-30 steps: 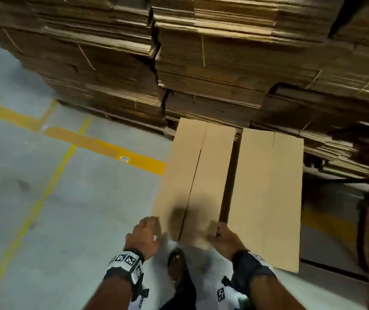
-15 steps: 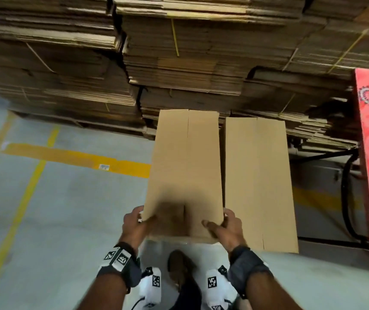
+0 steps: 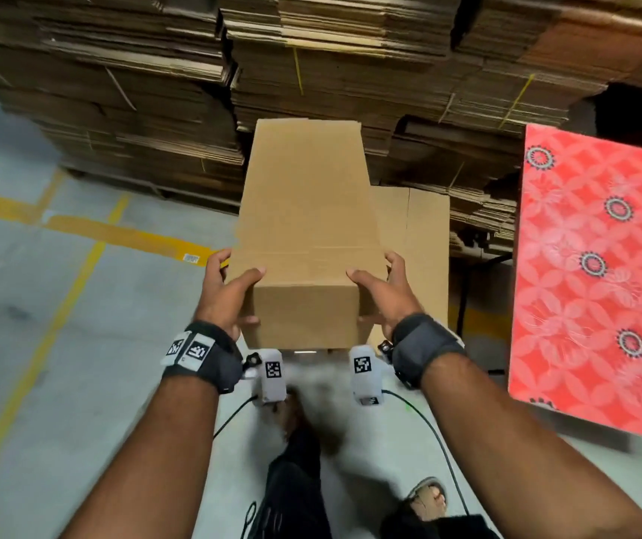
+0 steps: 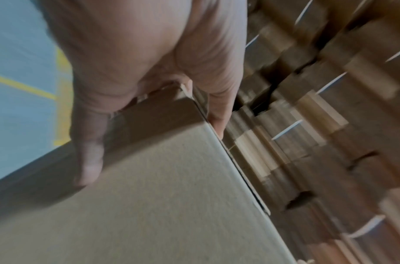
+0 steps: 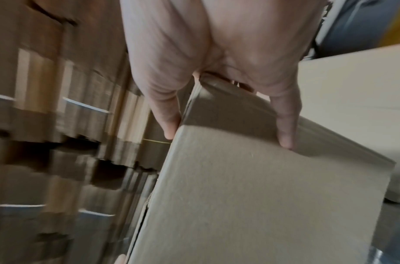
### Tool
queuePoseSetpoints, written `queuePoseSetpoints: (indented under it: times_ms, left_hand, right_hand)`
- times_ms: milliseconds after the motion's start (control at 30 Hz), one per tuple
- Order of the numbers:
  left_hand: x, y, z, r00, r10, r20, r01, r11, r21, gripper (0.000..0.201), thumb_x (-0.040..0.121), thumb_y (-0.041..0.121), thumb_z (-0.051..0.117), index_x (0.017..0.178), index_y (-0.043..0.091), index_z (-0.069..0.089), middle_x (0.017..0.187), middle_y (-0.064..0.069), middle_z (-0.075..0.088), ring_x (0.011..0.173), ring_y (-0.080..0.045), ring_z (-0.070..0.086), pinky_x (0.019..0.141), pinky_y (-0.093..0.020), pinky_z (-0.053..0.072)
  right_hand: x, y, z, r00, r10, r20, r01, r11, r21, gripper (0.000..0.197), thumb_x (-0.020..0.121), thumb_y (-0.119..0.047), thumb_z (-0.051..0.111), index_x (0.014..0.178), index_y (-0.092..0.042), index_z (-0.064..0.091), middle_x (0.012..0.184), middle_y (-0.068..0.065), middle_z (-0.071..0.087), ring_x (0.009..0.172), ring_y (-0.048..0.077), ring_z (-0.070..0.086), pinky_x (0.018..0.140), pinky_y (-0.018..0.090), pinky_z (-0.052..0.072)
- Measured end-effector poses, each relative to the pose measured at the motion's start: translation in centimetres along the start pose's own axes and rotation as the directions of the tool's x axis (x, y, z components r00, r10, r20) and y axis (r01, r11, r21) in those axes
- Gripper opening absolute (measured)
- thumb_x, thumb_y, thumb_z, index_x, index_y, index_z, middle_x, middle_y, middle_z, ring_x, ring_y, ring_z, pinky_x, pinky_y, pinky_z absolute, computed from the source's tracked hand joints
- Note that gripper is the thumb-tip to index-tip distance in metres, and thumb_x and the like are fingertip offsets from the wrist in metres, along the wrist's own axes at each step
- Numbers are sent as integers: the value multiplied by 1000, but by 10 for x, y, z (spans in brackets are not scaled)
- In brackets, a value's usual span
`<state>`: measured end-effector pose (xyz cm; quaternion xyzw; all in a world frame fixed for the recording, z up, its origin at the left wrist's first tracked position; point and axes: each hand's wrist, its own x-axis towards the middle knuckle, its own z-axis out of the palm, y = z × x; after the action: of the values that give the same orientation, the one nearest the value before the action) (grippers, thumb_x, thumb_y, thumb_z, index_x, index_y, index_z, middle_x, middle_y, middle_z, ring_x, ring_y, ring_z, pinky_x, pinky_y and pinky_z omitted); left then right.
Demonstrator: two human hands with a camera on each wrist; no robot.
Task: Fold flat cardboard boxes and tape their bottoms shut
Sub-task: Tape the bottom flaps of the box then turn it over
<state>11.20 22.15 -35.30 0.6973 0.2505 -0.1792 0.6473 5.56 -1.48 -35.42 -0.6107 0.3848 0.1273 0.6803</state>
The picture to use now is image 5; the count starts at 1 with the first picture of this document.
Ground person's right hand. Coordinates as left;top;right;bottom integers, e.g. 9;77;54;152
120;0;328;151

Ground large cardboard box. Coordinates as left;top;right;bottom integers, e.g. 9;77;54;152
124;72;397;264

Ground wall of cardboard stacks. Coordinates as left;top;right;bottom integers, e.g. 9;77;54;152
0;0;196;264

